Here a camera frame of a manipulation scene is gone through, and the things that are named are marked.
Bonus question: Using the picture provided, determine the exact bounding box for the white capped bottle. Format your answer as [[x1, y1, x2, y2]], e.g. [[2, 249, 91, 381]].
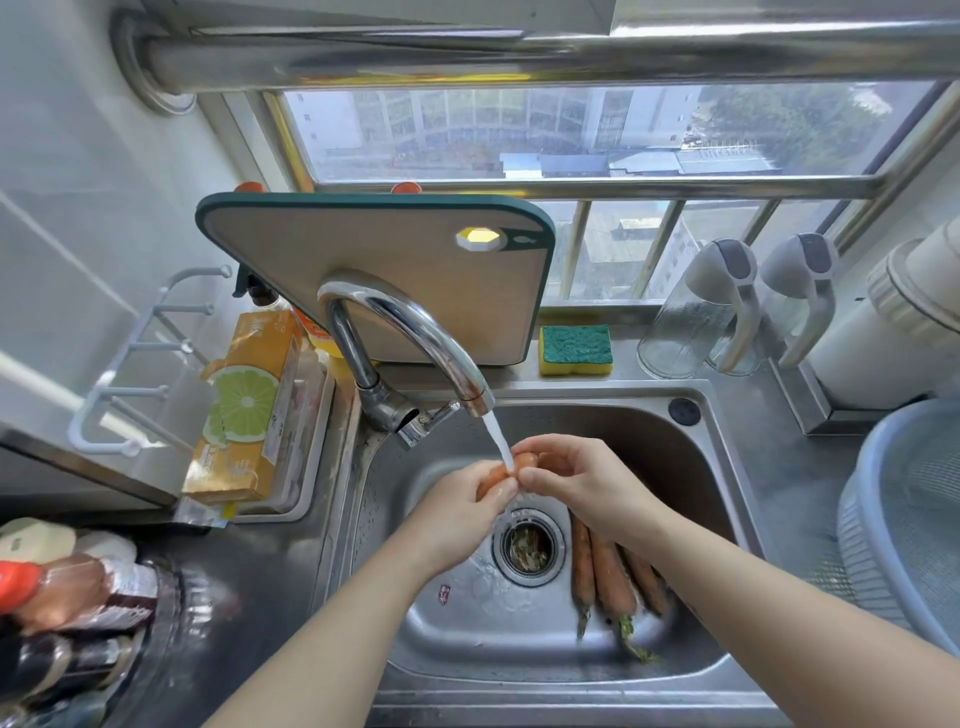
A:
[[74, 530, 139, 565]]

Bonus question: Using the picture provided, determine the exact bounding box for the person's right forearm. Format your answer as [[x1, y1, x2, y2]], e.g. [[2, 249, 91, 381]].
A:
[[633, 517, 960, 728]]

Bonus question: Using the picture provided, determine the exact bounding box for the chrome faucet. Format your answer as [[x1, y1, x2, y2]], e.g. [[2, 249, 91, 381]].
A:
[[317, 269, 498, 451]]

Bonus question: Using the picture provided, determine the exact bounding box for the steel overhead pipe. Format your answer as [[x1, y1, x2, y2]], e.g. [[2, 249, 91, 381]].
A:
[[110, 7, 960, 118]]

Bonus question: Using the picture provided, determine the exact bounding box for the white duct pipe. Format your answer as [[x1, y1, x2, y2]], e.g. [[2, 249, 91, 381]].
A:
[[806, 217, 960, 412]]

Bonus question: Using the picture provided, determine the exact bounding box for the window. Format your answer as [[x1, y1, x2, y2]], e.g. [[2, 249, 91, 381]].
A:
[[262, 82, 960, 309]]

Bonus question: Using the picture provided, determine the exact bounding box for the person's right hand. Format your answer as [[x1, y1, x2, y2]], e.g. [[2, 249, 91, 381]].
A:
[[513, 433, 673, 561]]

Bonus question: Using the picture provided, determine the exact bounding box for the white wall hook rack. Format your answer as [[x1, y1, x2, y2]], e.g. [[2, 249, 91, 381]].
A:
[[67, 264, 234, 457]]

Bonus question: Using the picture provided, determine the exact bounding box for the yellow green sponge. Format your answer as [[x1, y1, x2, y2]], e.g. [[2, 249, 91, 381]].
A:
[[538, 323, 615, 378]]

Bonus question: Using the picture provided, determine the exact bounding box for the person's left forearm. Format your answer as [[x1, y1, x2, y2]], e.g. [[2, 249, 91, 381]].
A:
[[200, 543, 466, 728]]

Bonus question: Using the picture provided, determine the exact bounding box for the person's left hand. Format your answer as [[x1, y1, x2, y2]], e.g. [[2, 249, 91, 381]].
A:
[[404, 458, 523, 580]]

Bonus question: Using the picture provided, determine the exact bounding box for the white plastic tray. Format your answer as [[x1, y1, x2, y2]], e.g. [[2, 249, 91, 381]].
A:
[[228, 352, 337, 524]]

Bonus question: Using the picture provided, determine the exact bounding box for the red capped sauce bottle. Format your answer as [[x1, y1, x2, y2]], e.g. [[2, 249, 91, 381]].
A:
[[0, 554, 160, 639]]

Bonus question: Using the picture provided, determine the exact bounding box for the blue plastic colander basin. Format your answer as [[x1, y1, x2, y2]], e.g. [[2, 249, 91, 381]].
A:
[[836, 397, 960, 661]]

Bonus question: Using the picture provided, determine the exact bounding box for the beige green-rimmed cutting board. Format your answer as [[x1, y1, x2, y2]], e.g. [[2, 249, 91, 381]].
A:
[[194, 192, 558, 369]]

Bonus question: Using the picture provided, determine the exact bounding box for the stainless steel sink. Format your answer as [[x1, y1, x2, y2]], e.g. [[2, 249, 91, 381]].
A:
[[314, 378, 785, 728]]

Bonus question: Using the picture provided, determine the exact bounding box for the dark soy sauce bottle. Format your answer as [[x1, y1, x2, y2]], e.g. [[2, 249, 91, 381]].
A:
[[0, 633, 148, 703]]

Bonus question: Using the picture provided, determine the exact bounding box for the glass pitcher with grey lid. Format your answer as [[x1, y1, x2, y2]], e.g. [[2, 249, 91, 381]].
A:
[[704, 232, 840, 376], [637, 238, 760, 380]]

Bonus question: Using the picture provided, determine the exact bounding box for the beige capped bottle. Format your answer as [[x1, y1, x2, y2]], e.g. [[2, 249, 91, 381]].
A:
[[0, 517, 78, 565]]

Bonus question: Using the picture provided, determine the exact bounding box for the slim orange carrot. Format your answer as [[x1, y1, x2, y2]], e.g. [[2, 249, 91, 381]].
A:
[[569, 513, 599, 640]]

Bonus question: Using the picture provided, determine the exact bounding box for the steel window guard rail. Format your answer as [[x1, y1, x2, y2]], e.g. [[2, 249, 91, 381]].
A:
[[314, 176, 890, 305]]

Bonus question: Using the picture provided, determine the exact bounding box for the transparent plastic packet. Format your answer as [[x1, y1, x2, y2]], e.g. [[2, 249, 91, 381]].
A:
[[266, 348, 324, 511]]

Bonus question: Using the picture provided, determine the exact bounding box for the orange box with lime picture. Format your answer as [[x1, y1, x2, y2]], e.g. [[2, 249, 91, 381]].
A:
[[182, 311, 305, 505]]

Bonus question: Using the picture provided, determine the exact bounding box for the clear plastic bag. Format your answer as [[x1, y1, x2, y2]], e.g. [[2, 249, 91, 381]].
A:
[[173, 494, 238, 530]]

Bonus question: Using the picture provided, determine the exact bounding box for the steel drain strainer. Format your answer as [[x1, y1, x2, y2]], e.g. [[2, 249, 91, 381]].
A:
[[491, 508, 568, 588]]

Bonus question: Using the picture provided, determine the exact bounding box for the yellow dish soap pump bottle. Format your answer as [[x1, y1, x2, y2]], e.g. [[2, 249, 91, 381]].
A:
[[232, 262, 354, 361]]

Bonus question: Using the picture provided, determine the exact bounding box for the orange carrot with leafy stem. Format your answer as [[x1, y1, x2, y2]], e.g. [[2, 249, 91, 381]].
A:
[[588, 524, 663, 665]]

